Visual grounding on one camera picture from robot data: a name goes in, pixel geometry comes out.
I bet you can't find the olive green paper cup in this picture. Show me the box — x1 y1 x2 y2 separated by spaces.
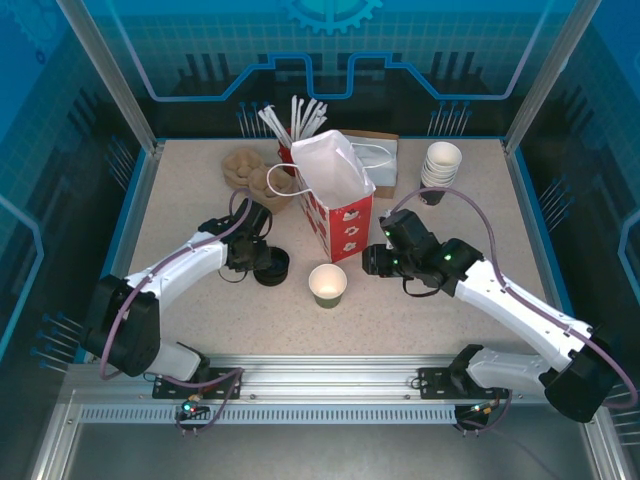
308 263 348 310

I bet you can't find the red white paper gift bag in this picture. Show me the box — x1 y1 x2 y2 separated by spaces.
266 128 396 265

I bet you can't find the brown cardboard napkin box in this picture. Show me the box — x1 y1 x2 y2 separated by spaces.
339 129 401 200

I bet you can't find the white paper napkin stack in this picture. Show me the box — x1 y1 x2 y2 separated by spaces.
351 138 399 189

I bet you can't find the stack of paper cups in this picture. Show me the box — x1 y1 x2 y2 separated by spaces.
418 141 463 207

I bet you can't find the red metal straw bucket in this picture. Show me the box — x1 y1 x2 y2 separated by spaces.
277 139 301 176

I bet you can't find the small connector board with LED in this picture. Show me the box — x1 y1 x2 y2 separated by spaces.
174 397 211 421
462 399 501 421

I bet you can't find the grey metal tray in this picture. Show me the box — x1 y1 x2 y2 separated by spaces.
29 389 619 480

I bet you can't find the black left gripper cable loop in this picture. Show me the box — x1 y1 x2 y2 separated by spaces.
218 268 252 288

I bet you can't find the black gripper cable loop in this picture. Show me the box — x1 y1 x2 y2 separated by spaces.
218 268 252 288
402 278 437 298

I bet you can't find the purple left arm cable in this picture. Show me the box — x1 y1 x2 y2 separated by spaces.
99 187 254 436

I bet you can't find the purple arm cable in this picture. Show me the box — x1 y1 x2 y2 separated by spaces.
389 186 634 431
99 187 254 436

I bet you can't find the black right gripper cable loop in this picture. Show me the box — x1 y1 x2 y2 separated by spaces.
402 278 437 298

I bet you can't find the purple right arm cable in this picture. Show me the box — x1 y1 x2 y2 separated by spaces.
389 186 634 431

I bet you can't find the side frame rail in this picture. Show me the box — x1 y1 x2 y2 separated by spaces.
74 141 167 364
501 139 590 364

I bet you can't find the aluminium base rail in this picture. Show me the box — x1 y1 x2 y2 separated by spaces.
64 353 601 404

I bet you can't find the slotted cable duct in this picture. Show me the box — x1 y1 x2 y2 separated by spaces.
79 404 474 426

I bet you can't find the aluminium frame post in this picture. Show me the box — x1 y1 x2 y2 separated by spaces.
55 0 167 157
501 0 604 157

